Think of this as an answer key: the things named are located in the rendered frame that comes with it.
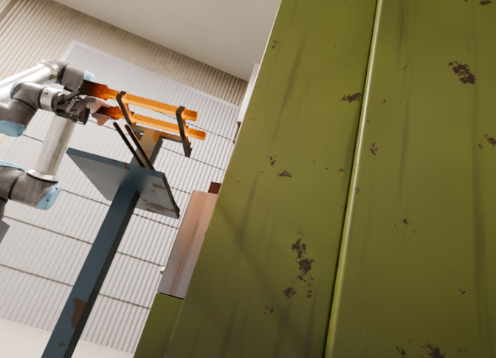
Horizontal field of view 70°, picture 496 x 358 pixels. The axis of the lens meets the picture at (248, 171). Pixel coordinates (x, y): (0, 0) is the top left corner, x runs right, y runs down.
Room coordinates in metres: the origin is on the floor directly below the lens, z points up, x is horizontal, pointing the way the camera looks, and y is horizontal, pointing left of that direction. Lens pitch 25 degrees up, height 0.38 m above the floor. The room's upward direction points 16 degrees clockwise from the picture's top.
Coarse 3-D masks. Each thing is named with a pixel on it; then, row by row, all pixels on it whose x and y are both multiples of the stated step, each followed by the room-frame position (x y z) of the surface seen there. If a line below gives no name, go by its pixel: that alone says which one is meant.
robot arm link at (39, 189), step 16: (64, 80) 1.51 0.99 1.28; (80, 80) 1.50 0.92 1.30; (48, 128) 1.64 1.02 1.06; (64, 128) 1.62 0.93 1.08; (48, 144) 1.65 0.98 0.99; (64, 144) 1.68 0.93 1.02; (48, 160) 1.69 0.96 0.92; (32, 176) 1.71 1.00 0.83; (48, 176) 1.73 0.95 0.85; (16, 192) 1.74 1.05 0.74; (32, 192) 1.74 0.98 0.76; (48, 192) 1.75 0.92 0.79; (48, 208) 1.84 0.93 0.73
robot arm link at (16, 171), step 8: (0, 160) 1.71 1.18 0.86; (0, 168) 1.70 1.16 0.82; (8, 168) 1.72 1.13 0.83; (16, 168) 1.74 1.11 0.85; (0, 176) 1.71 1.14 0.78; (8, 176) 1.72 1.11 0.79; (16, 176) 1.73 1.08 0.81; (0, 184) 1.72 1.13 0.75; (8, 184) 1.72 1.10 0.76; (0, 192) 1.73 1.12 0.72; (8, 192) 1.74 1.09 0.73
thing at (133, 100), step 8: (88, 80) 1.06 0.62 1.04; (80, 88) 1.07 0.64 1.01; (88, 88) 1.06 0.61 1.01; (96, 88) 1.06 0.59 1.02; (104, 88) 1.05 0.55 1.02; (96, 96) 1.07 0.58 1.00; (104, 96) 1.07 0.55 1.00; (112, 96) 1.06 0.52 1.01; (128, 96) 1.05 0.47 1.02; (136, 96) 1.05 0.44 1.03; (136, 104) 1.07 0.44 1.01; (144, 104) 1.05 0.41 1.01; (152, 104) 1.05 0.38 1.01; (160, 104) 1.04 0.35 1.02; (168, 104) 1.04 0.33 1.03; (168, 112) 1.06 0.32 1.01; (184, 112) 1.04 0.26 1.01; (192, 112) 1.04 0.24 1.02; (192, 120) 1.07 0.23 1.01
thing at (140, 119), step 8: (96, 112) 1.20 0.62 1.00; (104, 112) 1.18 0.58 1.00; (112, 112) 1.17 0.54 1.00; (120, 112) 1.17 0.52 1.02; (136, 120) 1.18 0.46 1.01; (144, 120) 1.17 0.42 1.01; (152, 120) 1.17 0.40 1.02; (160, 120) 1.16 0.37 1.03; (160, 128) 1.19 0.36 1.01; (168, 128) 1.17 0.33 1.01; (176, 128) 1.16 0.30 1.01; (192, 128) 1.16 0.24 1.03; (192, 136) 1.18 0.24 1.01; (200, 136) 1.16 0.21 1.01
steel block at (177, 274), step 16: (192, 192) 1.48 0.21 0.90; (192, 208) 1.48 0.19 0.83; (208, 208) 1.46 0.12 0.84; (192, 224) 1.47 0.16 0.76; (176, 240) 1.48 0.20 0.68; (192, 240) 1.46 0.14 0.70; (176, 256) 1.47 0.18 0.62; (192, 256) 1.46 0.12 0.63; (176, 272) 1.47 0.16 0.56; (192, 272) 1.45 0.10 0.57; (160, 288) 1.48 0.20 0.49; (176, 288) 1.46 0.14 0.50
